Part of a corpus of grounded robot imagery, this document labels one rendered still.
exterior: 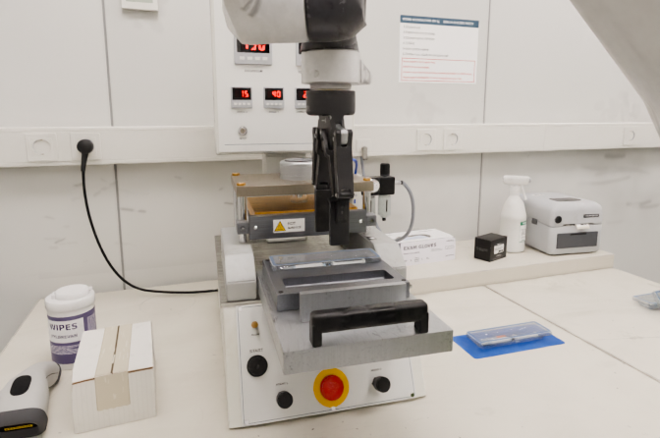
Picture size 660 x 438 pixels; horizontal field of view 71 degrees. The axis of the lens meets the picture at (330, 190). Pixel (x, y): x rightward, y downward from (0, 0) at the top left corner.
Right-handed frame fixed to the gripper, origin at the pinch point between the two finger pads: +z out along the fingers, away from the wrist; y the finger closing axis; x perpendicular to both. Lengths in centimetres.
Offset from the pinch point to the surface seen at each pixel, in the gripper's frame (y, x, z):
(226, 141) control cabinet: -39.0, -13.1, -10.4
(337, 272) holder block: 1.7, 0.5, 8.1
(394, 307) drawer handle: 19.5, 2.3, 6.7
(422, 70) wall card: -74, 54, -31
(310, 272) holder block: 0.5, -3.5, 8.0
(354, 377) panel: 0.0, 4.0, 27.7
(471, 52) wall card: -75, 72, -37
